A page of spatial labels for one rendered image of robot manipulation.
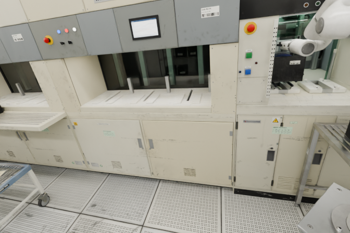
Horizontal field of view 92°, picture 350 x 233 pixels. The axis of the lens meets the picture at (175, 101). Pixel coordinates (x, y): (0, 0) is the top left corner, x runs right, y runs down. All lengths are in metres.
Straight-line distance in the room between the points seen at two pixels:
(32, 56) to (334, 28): 1.88
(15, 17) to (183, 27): 1.31
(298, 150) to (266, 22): 0.89
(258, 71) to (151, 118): 0.84
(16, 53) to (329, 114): 2.35
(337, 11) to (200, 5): 0.62
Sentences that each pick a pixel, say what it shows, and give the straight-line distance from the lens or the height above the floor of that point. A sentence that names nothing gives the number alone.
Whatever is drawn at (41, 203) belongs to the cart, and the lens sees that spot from 2.18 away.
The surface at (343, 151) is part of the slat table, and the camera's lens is 1.18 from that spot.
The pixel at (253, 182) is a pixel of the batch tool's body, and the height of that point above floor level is 0.16.
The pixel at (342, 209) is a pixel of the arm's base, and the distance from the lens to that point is 0.88.
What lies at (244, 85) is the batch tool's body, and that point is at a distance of 1.19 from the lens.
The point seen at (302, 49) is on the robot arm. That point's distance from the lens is 1.20.
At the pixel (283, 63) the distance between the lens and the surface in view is 1.40.
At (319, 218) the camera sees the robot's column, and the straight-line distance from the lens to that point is 0.84.
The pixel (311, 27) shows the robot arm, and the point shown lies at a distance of 1.07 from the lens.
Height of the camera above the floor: 1.39
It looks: 23 degrees down
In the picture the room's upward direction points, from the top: 7 degrees counter-clockwise
